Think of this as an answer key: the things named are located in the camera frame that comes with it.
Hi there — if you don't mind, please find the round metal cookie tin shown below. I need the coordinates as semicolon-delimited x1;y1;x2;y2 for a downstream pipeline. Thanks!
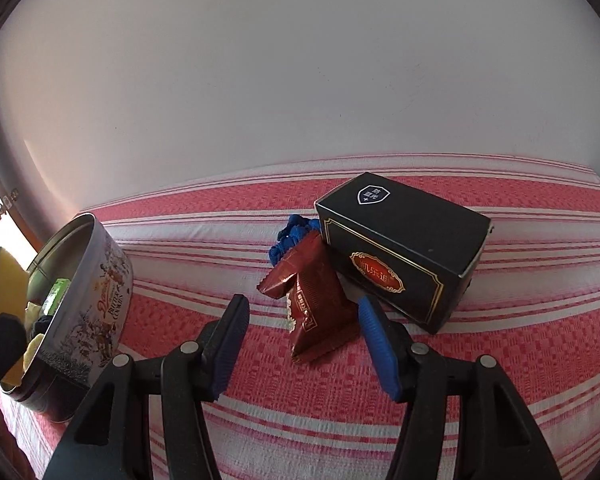
0;212;135;423

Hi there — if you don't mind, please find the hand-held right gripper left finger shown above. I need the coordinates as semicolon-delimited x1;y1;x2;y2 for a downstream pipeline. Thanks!
42;294;251;480

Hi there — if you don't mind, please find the red snack packet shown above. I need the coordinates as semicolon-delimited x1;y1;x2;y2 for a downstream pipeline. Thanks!
284;260;360;365
256;231;333;303

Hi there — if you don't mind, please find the bright green packet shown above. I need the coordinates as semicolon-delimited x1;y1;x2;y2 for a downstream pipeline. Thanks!
44;279;72;315

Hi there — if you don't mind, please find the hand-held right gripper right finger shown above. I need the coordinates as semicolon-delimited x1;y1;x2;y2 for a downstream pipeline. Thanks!
357;296;563;480

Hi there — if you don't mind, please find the wooden door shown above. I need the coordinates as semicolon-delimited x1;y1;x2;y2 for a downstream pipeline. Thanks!
0;127;43;263

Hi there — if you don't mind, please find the red striped tablecloth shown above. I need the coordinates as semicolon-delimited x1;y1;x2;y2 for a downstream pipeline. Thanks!
0;154;600;480

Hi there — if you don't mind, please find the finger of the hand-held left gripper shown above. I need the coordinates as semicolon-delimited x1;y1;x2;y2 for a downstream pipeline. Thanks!
32;312;57;337
0;312;27;418

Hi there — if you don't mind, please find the black cardboard box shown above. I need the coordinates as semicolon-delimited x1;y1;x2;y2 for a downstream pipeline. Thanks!
314;171;493;336

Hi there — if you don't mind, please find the blue scrunchie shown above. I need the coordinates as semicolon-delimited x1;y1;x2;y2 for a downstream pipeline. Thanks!
267;214;322;265

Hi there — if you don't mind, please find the green and yellow sponge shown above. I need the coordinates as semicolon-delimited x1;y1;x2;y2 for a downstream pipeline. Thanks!
0;246;32;391

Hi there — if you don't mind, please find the metal door handle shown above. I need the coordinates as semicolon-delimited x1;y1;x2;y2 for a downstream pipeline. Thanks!
0;187;21;222

